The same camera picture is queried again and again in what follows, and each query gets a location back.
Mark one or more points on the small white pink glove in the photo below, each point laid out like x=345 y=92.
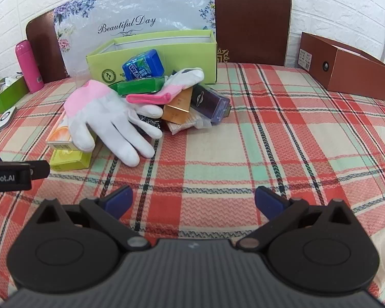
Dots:
x=179 y=80

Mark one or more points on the plaid blanket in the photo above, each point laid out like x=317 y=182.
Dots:
x=276 y=154

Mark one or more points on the green storage box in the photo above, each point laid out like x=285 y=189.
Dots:
x=0 y=102

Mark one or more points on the gold box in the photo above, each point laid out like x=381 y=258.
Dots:
x=179 y=109

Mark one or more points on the black glitter pouch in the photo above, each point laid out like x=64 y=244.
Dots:
x=150 y=122

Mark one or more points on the blue gum tin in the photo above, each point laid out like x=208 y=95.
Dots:
x=144 y=64

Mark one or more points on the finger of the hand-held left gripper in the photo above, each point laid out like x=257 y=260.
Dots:
x=40 y=169

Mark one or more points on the small green box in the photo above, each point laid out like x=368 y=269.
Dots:
x=138 y=86

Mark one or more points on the large white pink glove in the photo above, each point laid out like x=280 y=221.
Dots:
x=106 y=112

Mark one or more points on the floral plastic bag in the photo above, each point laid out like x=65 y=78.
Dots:
x=131 y=6

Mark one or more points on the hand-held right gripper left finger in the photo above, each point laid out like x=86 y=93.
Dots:
x=119 y=199

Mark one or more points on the brown shoe box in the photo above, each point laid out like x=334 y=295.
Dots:
x=356 y=73

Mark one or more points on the dark purple box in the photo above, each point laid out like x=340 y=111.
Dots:
x=208 y=102

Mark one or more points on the clear plastic packet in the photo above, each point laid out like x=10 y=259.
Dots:
x=179 y=128

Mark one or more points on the lime green cardboard box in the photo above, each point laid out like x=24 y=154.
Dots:
x=186 y=54

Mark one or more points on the pink bottle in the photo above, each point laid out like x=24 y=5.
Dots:
x=29 y=67

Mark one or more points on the orange white box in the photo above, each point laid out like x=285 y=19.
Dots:
x=59 y=134

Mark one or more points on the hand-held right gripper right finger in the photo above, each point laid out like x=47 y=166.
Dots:
x=267 y=200

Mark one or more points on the yellow green box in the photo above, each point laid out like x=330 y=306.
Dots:
x=70 y=161

